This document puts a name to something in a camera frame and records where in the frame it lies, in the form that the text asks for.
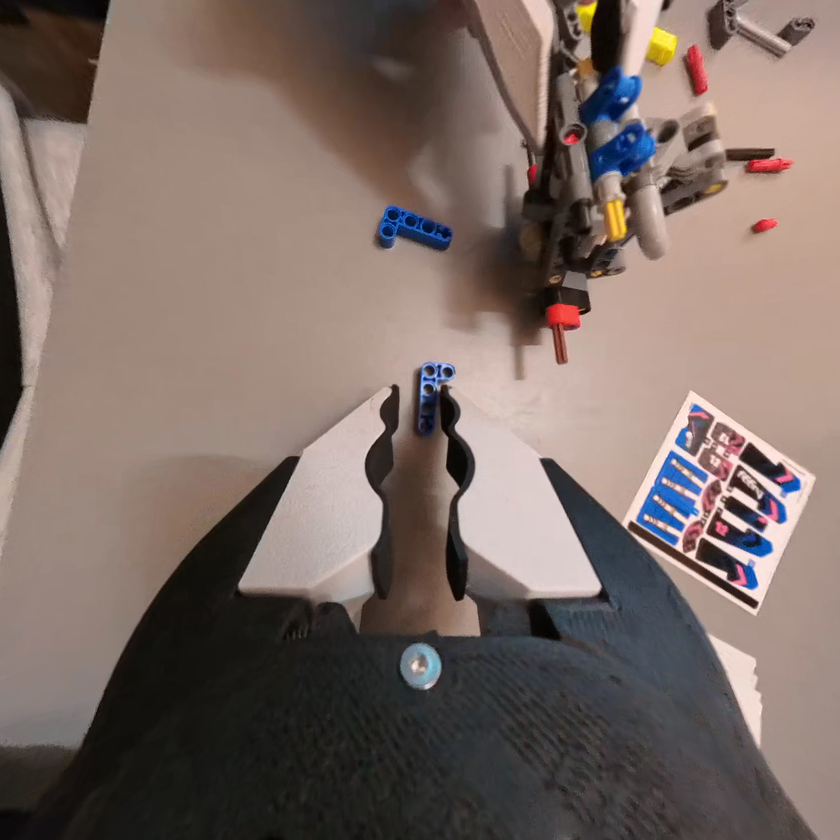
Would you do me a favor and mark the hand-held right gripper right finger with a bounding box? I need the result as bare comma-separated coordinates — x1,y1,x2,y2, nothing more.
438,385,603,634

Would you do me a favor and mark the white fuzzy cloth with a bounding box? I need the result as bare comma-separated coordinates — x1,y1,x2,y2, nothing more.
0,85,86,552

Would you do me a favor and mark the lego sticker sheet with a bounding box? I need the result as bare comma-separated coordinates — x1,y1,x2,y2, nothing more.
622,390,816,616

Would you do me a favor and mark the white paper stack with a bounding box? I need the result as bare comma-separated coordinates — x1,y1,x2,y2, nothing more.
709,633,765,756

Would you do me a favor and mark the partly built lego vehicle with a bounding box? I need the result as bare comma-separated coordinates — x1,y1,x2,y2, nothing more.
518,0,729,366

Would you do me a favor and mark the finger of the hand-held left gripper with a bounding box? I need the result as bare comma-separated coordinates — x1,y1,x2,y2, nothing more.
459,0,559,152
594,0,667,67

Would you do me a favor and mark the blue L-shaped lego beam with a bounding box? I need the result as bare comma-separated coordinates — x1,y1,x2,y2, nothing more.
377,205,455,251
415,361,457,436

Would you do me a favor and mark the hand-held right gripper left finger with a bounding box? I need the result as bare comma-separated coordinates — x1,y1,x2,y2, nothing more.
236,385,401,634

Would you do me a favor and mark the grey axle with connectors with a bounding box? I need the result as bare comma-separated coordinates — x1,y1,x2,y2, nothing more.
707,0,816,59

